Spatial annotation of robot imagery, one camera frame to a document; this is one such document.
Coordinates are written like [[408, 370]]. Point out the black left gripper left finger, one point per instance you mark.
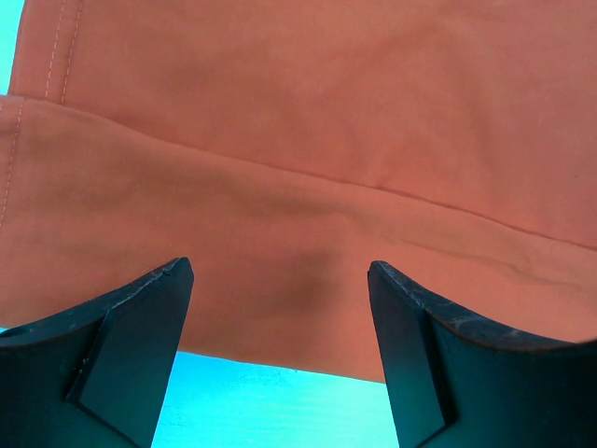
[[95, 375]]

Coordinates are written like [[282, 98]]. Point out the orange t shirt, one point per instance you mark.
[[283, 146]]

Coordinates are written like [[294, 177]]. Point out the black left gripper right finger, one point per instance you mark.
[[459, 379]]

